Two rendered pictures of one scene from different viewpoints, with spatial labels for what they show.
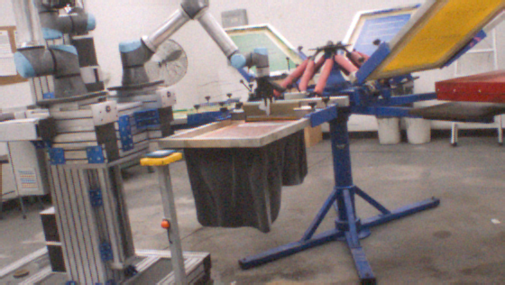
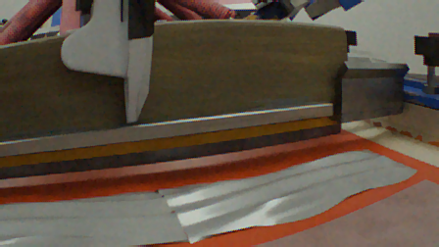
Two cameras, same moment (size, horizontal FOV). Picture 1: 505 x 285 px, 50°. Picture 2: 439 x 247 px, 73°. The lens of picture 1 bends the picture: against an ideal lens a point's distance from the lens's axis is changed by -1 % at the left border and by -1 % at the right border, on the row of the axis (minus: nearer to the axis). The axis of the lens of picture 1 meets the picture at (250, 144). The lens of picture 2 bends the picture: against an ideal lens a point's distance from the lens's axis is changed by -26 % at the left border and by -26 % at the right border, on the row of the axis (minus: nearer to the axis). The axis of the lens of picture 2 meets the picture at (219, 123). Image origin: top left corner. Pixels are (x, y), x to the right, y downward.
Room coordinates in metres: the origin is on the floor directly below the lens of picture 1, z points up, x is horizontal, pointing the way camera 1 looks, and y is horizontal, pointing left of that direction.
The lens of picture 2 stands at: (2.72, 0.05, 1.05)
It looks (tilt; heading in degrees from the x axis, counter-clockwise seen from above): 13 degrees down; 304
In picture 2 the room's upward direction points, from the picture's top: 2 degrees counter-clockwise
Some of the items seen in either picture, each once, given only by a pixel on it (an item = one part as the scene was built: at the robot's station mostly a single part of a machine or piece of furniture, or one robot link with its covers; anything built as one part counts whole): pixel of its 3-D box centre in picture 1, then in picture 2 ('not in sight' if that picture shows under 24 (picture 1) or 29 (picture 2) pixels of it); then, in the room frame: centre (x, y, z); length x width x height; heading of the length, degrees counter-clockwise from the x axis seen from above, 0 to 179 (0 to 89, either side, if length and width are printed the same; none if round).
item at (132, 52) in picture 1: (131, 52); not in sight; (2.92, 0.57, 1.42); 0.13 x 0.12 x 0.14; 170
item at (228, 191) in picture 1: (224, 187); not in sight; (2.49, 0.15, 0.74); 0.45 x 0.03 x 0.43; 56
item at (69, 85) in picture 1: (68, 85); not in sight; (2.47, 0.78, 1.31); 0.15 x 0.15 x 0.10
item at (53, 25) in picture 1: (54, 25); not in sight; (2.19, 0.71, 1.56); 0.11 x 0.08 x 0.11; 129
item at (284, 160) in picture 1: (287, 174); not in sight; (2.58, -0.16, 0.74); 0.46 x 0.04 x 0.42; 146
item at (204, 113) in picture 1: (200, 101); not in sight; (3.67, 0.30, 1.05); 1.08 x 0.61 x 0.23; 86
